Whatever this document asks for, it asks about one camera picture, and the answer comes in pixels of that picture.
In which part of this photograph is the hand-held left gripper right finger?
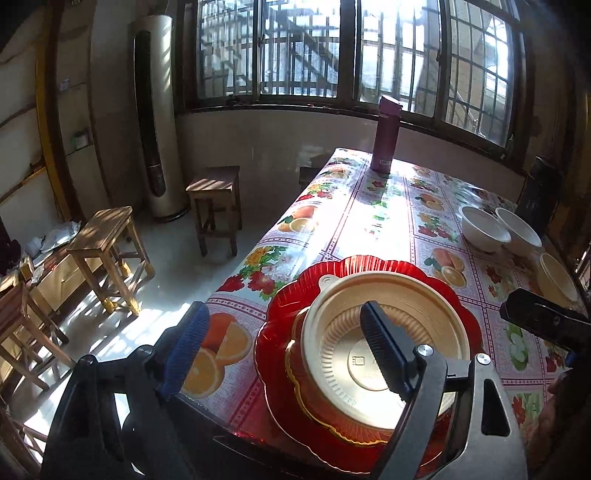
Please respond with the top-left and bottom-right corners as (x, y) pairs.
(360, 300), (529, 480)

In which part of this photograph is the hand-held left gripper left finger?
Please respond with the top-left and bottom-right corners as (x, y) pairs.
(41, 301), (211, 480)

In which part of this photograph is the small cream plastic bowl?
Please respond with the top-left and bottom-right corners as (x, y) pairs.
(536, 253), (580, 309)

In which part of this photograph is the large cream plastic bowl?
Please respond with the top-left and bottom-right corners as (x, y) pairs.
(301, 272), (472, 435)

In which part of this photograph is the small red gold-rimmed plate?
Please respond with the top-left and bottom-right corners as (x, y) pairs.
(284, 305), (458, 448)

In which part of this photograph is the white bowl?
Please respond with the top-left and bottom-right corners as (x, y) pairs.
(495, 208), (543, 257)
(458, 205), (512, 254)

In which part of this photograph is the large red plastic plate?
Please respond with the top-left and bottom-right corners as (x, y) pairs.
(253, 255), (483, 467)

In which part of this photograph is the person's right hand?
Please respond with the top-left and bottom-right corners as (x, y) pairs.
(526, 369), (591, 480)

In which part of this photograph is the black dining table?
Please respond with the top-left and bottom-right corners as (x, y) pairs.
(173, 148), (587, 480)

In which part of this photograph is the black electric kettle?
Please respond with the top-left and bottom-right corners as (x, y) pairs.
(516, 157), (565, 236)

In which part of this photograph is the floral plastic tablecloth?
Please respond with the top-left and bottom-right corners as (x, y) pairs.
(180, 148), (583, 462)

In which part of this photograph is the cardboard box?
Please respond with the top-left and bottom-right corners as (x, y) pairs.
(28, 251), (103, 315)

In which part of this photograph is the light wooden stool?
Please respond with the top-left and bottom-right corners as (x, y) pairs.
(0, 272), (70, 393)
(67, 206), (155, 315)

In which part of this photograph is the brown wooden door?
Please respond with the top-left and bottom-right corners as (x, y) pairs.
(524, 28), (591, 278)

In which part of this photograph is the dark wooden stool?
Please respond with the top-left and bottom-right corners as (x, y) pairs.
(186, 166), (243, 257)
(299, 166), (325, 188)

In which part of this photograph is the white plastic bag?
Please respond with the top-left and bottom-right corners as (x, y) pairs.
(25, 222), (82, 259)

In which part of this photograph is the dark cloth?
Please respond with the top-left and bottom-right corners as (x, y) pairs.
(0, 217), (21, 275)

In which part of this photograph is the purple thermos bottle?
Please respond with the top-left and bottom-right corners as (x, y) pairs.
(369, 96), (402, 174)

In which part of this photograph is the standing air conditioner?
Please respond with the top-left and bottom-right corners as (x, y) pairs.
(129, 15), (190, 222)

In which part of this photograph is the yellow wooden beam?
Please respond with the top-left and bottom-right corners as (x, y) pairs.
(36, 0), (75, 222)

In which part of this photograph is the brown framed barred window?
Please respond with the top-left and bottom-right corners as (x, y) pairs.
(182, 0), (532, 168)

